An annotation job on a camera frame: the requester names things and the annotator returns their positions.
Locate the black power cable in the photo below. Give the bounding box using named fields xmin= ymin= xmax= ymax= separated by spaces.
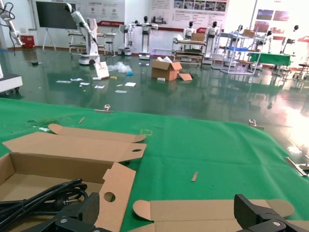
xmin=0 ymin=178 xmax=89 ymax=218

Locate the torn clear plastic scrap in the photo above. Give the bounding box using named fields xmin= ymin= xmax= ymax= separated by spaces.
xmin=26 ymin=118 xmax=60 ymax=132

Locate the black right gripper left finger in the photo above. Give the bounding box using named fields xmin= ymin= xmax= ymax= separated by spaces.
xmin=21 ymin=192 xmax=104 ymax=232

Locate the red white leaflet board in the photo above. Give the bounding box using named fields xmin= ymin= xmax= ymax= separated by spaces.
xmin=93 ymin=61 xmax=109 ymax=79

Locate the white humanoid robot arms spread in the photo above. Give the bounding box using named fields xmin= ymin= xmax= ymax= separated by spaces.
xmin=131 ymin=15 xmax=159 ymax=60

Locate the metal cart rack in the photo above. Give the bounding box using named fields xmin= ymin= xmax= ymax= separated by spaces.
xmin=172 ymin=33 xmax=208 ymax=68

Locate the large open cardboard carton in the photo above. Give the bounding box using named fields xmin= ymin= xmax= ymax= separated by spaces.
xmin=151 ymin=56 xmax=183 ymax=81

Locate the open brown cardboard box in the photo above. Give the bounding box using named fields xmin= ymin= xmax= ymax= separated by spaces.
xmin=120 ymin=198 xmax=295 ymax=232
xmin=0 ymin=123 xmax=147 ymax=232

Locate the metal shelf rack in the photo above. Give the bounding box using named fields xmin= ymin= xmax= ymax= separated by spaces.
xmin=211 ymin=24 xmax=264 ymax=76

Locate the wall poster board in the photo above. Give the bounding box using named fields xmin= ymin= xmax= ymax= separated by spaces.
xmin=151 ymin=0 xmax=230 ymax=29

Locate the metal cloth clip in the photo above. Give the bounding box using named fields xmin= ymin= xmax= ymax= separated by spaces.
xmin=94 ymin=104 xmax=113 ymax=114
xmin=284 ymin=157 xmax=309 ymax=177
xmin=248 ymin=118 xmax=265 ymax=131

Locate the black stool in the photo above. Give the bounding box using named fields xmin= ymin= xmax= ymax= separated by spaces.
xmin=105 ymin=41 xmax=115 ymax=57

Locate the green table cloth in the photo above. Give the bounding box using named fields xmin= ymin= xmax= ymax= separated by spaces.
xmin=0 ymin=98 xmax=309 ymax=232

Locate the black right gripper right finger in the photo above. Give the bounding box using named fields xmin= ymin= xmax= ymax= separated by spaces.
xmin=234 ymin=193 xmax=309 ymax=232

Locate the white workbench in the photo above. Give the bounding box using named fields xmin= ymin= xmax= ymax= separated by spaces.
xmin=67 ymin=30 xmax=117 ymax=56

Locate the round stool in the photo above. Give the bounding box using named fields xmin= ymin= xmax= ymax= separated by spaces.
xmin=293 ymin=63 xmax=309 ymax=81

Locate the green covered table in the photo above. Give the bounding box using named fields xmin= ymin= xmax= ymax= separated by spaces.
xmin=248 ymin=52 xmax=292 ymax=76

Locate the blue tray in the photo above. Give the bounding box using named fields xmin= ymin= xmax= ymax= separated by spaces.
xmin=226 ymin=45 xmax=251 ymax=53

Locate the clear plastic bag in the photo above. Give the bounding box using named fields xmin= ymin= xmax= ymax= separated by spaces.
xmin=107 ymin=61 xmax=133 ymax=73

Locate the red box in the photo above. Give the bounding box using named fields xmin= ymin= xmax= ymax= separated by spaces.
xmin=20 ymin=35 xmax=36 ymax=49

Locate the white robot on round base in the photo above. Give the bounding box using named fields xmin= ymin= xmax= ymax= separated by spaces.
xmin=117 ymin=23 xmax=133 ymax=58

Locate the black display on stand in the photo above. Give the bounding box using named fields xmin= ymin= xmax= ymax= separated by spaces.
xmin=35 ymin=1 xmax=78 ymax=52

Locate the white machine base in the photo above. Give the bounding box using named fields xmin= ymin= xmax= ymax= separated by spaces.
xmin=0 ymin=62 xmax=24 ymax=95

